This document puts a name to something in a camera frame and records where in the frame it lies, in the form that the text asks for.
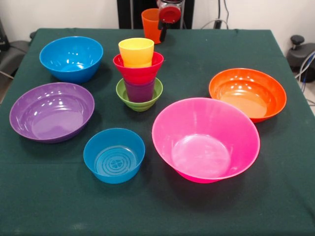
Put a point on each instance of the red plastic bowl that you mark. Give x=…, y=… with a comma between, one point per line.
x=139, y=75

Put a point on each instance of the purple plastic bowl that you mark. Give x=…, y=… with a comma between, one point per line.
x=49, y=115

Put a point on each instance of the orange plastic bowl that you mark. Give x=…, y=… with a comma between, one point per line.
x=246, y=96

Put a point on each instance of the purple plastic cup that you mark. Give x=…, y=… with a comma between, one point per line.
x=139, y=93

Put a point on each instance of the small blue plastic bowl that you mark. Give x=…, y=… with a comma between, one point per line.
x=113, y=159

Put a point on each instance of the black chair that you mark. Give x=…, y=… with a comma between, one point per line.
x=12, y=54

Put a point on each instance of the dark green tablecloth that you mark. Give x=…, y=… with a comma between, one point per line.
x=157, y=209

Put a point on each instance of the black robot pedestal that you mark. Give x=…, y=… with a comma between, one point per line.
x=128, y=12

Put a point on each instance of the large blue plastic bowl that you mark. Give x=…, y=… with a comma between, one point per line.
x=71, y=64

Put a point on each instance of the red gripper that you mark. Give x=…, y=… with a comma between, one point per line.
x=169, y=15

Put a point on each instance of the orange plastic cup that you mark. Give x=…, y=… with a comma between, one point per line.
x=150, y=27

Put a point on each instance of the green plastic bowl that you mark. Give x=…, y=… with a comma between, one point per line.
x=142, y=107

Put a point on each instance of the yellow plastic cup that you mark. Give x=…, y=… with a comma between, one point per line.
x=136, y=52

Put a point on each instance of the pink plastic bowl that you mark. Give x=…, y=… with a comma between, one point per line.
x=204, y=147

